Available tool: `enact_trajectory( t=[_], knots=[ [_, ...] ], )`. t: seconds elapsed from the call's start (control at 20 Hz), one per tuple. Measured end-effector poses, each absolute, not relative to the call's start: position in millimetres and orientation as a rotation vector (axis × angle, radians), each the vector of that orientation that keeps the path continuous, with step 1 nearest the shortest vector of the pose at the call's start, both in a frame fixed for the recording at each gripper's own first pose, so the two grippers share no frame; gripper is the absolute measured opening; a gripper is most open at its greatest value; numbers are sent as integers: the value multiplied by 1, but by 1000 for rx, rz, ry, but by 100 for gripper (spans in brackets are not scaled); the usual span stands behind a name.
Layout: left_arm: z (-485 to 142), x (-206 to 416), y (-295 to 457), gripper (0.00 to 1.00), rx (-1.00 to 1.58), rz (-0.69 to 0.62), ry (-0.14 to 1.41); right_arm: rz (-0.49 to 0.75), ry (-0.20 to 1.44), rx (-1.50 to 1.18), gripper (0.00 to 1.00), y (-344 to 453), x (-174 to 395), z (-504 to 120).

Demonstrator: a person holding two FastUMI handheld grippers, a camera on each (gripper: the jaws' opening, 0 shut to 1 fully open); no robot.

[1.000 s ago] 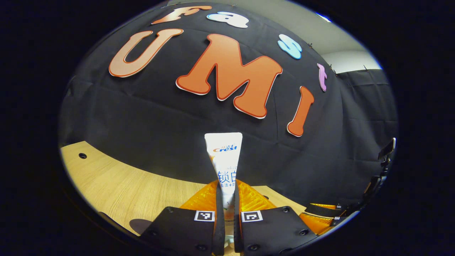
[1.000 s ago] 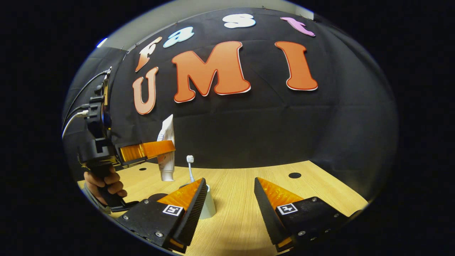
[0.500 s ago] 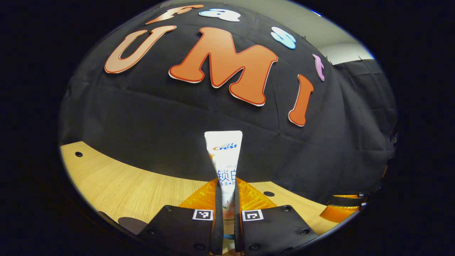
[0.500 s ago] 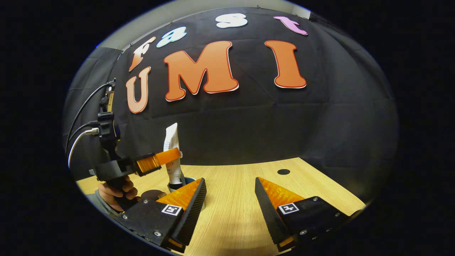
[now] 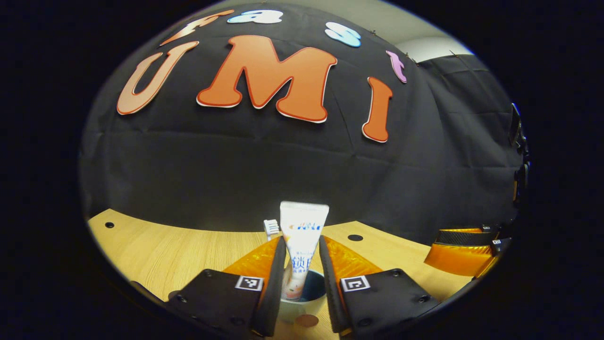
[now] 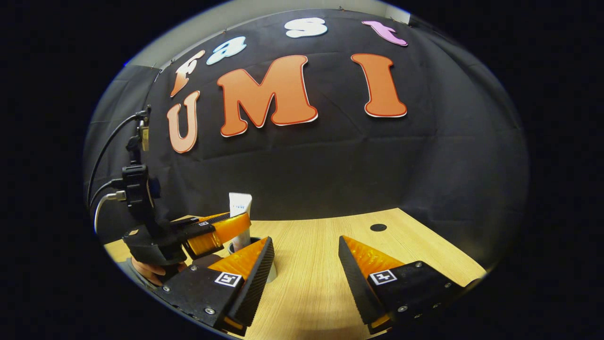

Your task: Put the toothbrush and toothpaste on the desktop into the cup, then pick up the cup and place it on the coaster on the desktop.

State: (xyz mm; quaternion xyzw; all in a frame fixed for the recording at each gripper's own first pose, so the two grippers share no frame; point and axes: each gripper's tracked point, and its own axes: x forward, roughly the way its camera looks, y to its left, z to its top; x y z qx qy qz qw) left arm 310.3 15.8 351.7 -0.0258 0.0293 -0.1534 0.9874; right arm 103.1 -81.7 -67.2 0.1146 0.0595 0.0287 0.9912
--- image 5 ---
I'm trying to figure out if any wooden desktop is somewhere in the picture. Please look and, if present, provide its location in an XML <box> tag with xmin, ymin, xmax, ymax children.
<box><xmin>87</xmin><ymin>209</ymin><xmax>475</xmax><ymax>340</ymax></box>

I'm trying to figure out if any white toothpaste tube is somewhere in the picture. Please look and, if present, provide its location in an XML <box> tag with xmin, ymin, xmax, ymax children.
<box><xmin>280</xmin><ymin>201</ymin><xmax>330</xmax><ymax>301</ymax></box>

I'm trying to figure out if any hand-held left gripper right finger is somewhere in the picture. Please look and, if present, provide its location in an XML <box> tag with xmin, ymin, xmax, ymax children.
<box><xmin>319</xmin><ymin>235</ymin><xmax>442</xmax><ymax>335</ymax></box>

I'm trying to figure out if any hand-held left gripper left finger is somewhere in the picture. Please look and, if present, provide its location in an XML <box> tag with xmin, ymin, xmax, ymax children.
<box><xmin>168</xmin><ymin>236</ymin><xmax>287</xmax><ymax>338</ymax></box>

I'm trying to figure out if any light blue cup wooden handle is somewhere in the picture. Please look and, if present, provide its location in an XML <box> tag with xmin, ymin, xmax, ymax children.
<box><xmin>278</xmin><ymin>269</ymin><xmax>328</xmax><ymax>330</ymax></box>

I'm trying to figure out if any black backdrop cloth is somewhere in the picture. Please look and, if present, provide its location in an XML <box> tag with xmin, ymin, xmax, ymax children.
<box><xmin>79</xmin><ymin>2</ymin><xmax>527</xmax><ymax>246</ymax></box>

